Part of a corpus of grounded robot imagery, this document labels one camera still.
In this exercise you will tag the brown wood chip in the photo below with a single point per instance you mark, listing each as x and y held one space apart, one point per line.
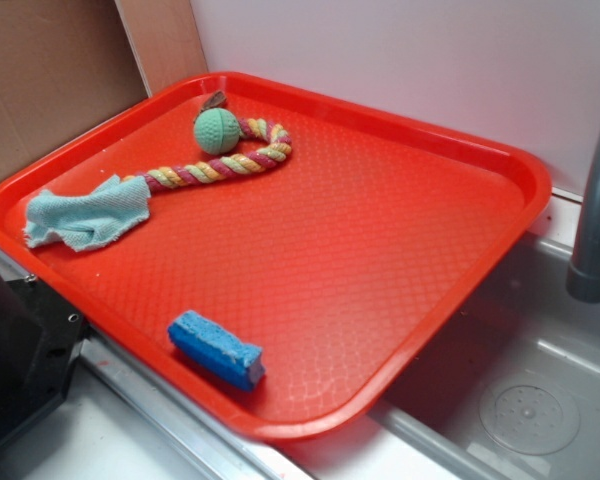
216 100

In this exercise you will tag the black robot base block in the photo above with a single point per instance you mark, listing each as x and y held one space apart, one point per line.
40 340

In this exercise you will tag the red plastic tray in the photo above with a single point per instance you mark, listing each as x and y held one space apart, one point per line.
341 263

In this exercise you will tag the green rubber ball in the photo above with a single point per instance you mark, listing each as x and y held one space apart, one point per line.
217 131

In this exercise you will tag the blue sponge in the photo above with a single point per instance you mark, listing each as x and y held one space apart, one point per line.
218 350

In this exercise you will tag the light blue cloth rag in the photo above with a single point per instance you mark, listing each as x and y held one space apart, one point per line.
87 222

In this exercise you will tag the grey toy sink basin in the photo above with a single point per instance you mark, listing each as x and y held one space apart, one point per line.
509 388

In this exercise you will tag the brown cardboard panel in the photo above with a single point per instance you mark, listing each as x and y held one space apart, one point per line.
67 66

